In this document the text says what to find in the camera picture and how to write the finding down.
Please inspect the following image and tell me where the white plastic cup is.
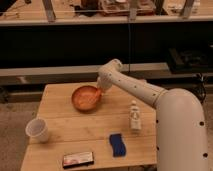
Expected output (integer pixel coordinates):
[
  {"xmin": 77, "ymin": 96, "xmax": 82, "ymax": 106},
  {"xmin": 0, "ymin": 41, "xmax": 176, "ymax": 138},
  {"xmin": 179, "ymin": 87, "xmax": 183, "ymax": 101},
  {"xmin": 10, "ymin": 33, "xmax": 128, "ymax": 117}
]
[{"xmin": 25, "ymin": 118, "xmax": 49, "ymax": 143}]

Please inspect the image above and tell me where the long metal shelf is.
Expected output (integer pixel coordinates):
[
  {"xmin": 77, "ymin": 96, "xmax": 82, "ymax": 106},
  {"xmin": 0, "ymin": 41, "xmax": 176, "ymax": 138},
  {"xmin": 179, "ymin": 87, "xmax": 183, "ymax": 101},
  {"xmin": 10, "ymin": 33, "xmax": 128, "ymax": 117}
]
[{"xmin": 0, "ymin": 62, "xmax": 213, "ymax": 86}]

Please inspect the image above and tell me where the black equipment case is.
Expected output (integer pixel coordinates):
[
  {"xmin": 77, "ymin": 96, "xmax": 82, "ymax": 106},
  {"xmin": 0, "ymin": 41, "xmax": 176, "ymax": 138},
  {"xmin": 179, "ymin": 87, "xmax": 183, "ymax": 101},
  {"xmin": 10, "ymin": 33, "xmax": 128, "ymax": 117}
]
[{"xmin": 167, "ymin": 48, "xmax": 213, "ymax": 74}]

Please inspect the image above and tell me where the white plastic bottle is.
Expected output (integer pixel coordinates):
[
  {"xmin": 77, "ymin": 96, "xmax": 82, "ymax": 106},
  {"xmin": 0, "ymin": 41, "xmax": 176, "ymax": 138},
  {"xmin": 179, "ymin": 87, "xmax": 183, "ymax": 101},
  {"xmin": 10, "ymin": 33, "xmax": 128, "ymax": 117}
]
[{"xmin": 130, "ymin": 100, "xmax": 141, "ymax": 131}]

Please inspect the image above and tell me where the wooden table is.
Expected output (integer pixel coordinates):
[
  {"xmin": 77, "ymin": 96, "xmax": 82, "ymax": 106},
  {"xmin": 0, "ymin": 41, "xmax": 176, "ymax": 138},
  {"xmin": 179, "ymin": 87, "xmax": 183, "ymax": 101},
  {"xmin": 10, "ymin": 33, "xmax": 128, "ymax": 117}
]
[{"xmin": 21, "ymin": 83, "xmax": 156, "ymax": 171}]

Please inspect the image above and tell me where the blue sponge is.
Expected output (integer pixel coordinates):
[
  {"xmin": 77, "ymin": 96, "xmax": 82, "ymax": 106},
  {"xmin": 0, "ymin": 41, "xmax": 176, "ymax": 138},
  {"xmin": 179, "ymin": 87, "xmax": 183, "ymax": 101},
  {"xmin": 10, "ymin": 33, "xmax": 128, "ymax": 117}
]
[{"xmin": 109, "ymin": 134, "xmax": 126, "ymax": 157}]

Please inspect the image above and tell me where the orange ceramic bowl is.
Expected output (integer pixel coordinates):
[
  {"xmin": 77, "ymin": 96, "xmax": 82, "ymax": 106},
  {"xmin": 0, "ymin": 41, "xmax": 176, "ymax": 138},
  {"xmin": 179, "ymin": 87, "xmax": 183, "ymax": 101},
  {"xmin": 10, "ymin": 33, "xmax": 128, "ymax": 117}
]
[{"xmin": 71, "ymin": 85, "xmax": 102, "ymax": 112}]

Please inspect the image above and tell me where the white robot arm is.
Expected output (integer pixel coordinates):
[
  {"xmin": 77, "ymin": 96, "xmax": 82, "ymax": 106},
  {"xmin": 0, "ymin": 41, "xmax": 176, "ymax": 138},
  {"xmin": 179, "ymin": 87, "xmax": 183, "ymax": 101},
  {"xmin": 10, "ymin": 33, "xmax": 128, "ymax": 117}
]
[{"xmin": 97, "ymin": 59, "xmax": 209, "ymax": 171}]

